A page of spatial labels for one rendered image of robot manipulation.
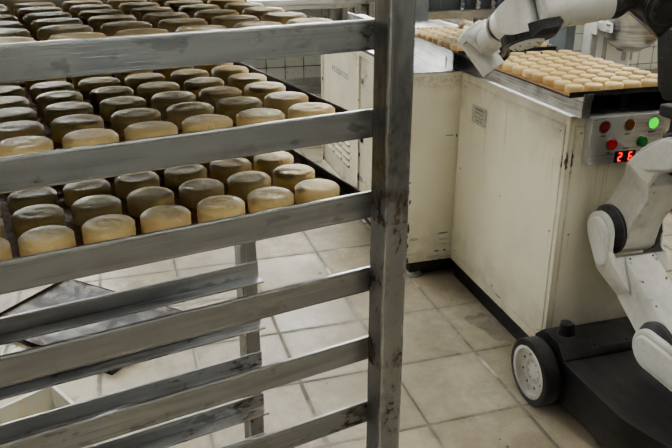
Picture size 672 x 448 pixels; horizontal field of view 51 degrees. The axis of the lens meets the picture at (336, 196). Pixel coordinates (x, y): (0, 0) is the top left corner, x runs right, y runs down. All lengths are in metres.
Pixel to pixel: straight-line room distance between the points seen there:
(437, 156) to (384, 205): 1.97
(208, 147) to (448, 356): 1.85
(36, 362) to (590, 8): 1.32
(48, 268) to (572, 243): 1.77
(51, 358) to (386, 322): 0.35
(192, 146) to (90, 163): 0.09
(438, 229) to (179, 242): 2.19
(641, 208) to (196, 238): 1.55
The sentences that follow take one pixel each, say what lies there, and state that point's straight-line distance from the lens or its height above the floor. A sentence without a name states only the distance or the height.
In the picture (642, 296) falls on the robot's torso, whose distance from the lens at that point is 2.12.
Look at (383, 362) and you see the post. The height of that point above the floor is 0.87.
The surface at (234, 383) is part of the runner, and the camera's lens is 0.79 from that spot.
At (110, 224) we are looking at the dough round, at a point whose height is 1.06.
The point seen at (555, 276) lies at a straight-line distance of 2.25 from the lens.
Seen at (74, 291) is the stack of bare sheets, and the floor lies 0.02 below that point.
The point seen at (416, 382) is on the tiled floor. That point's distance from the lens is 2.30.
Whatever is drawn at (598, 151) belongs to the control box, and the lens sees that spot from 2.12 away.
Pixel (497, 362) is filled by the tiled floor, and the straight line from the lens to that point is 2.44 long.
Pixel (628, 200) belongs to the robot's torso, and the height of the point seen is 0.63.
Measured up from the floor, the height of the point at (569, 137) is 0.78.
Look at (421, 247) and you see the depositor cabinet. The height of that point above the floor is 0.15.
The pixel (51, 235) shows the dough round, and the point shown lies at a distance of 0.72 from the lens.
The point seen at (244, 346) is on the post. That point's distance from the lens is 1.30.
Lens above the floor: 1.33
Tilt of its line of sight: 21 degrees down
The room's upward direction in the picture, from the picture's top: straight up
